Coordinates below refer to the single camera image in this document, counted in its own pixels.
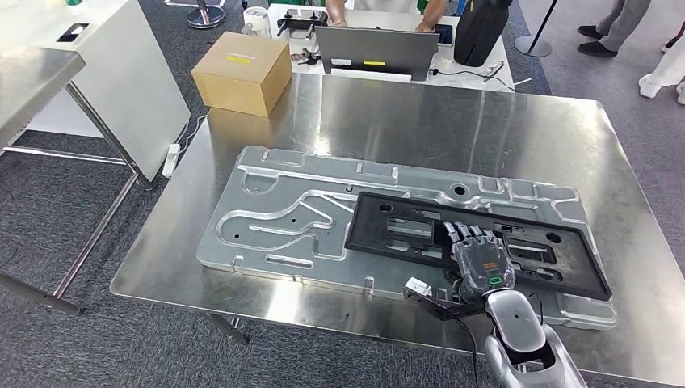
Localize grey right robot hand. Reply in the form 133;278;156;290
442;221;516;304

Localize black plastic frame part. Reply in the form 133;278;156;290
343;192;613;302

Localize stainless steel workbench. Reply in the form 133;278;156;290
109;72;685;388
0;45;158;317

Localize white desk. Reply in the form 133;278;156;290
267;2;516;92

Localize stamped grey metal panel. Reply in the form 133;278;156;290
195;145;619;331

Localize black stanchion with grey base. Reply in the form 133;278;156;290
513;0;561;59

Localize black bag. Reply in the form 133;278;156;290
453;0;514;68

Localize dark tablet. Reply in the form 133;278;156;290
434;23;456;49

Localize grey laptop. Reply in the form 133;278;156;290
314;25;441;84

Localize black key bunch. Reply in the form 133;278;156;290
290;47;323;67

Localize black handheld controller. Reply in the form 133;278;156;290
276;9;329;40

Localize brown cardboard box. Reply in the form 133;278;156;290
191;31;294;118

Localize white power strip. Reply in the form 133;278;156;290
161;142;182;179

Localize white mug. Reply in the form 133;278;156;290
242;6;273;40

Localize chrome stanchion base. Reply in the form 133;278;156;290
185;0;227;30

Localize white cabinet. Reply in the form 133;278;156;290
0;0;192;183

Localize black smartphone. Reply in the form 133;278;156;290
56;22;91;44

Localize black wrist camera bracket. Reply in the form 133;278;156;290
406;291;485;323

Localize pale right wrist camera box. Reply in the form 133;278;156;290
402;276;434;301

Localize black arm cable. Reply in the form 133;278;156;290
527;291;545;326

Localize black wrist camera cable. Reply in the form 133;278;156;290
455;317;481;388

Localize black power adapter cable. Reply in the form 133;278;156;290
427;60;535;90

